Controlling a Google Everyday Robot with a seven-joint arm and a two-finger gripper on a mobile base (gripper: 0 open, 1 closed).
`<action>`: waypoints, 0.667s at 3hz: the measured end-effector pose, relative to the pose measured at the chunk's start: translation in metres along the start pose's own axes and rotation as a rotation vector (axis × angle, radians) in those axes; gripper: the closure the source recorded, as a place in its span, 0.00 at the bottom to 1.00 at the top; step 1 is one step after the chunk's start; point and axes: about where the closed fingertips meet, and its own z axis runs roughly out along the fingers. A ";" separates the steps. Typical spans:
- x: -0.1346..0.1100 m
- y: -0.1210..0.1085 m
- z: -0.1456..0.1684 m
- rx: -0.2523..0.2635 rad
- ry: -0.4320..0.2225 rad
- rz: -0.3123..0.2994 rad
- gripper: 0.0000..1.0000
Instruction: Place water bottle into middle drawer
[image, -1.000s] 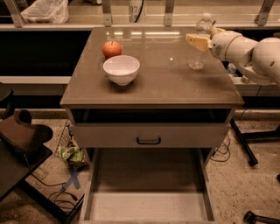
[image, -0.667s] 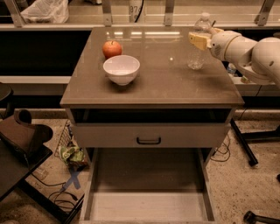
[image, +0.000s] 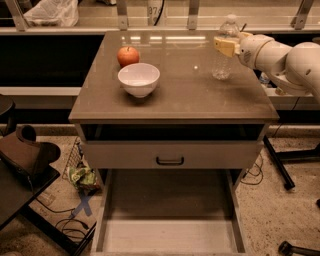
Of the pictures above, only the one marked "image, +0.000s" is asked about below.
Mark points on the closed grey upper drawer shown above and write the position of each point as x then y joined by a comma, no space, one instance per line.
171,154

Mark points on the red apple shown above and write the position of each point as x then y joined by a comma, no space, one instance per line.
127,55

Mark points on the wire basket with snack bags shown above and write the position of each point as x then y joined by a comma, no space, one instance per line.
78,172

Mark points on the black stand leg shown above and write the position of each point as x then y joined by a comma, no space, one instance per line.
281,158

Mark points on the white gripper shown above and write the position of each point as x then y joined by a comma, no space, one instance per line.
249,50

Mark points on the grey drawer cabinet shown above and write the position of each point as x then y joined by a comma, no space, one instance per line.
188,104

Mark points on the black caster wheel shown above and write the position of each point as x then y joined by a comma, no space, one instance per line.
287,249

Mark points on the open grey middle drawer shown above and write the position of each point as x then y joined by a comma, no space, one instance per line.
168,213

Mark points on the white ceramic bowl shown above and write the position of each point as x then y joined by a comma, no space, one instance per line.
139,79

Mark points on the blue tape cross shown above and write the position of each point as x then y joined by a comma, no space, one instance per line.
83,205

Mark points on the small water bottle on ledge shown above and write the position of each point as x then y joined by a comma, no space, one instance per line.
264,80

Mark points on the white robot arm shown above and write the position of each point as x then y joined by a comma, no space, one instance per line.
296,70

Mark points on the clear plastic water bottle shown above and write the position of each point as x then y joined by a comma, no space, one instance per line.
229,31

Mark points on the white plastic bag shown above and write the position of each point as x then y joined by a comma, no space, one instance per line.
61,13

